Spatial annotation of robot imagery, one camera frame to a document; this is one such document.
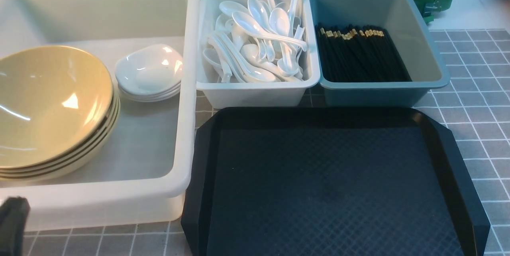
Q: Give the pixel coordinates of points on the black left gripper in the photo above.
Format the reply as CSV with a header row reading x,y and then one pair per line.
x,y
14,213

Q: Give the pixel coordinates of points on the yellow noodle bowl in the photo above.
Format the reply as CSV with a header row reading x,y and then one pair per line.
x,y
52,99

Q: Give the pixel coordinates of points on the white square sauce dish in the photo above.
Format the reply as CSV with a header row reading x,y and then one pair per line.
x,y
151,69

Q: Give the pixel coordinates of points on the white soup spoon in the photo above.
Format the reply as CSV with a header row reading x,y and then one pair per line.
x,y
259,13

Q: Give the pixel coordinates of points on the middle stacked yellow bowl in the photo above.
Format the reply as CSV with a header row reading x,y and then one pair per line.
x,y
55,172

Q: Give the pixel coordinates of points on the top stacked yellow bowl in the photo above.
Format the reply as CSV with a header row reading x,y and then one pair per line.
x,y
83,149

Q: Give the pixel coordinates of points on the large white plastic tub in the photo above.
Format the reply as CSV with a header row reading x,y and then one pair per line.
x,y
147,161

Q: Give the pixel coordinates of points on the lower stacked white dish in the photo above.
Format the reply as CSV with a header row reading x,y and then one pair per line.
x,y
150,98

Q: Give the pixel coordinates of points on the stacked white dish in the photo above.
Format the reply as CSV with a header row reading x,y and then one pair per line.
x,y
150,98
155,93

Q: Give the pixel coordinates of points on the top stacked white dish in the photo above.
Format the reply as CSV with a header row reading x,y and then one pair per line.
x,y
155,93

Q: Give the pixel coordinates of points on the white spoon bin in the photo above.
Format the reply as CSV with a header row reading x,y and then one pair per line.
x,y
222,95

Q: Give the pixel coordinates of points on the black serving tray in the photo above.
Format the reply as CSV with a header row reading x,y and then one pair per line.
x,y
330,182

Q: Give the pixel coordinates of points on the white spoon front of bin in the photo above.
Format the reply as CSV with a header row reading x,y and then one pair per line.
x,y
251,53

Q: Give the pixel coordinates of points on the long white spoon on top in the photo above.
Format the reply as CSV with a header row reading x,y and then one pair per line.
x,y
254,29

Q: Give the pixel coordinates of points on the bundle of black chopsticks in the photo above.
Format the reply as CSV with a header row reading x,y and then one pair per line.
x,y
359,54

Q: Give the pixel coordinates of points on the grey grid tablecloth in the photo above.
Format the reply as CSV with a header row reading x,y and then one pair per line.
x,y
474,106

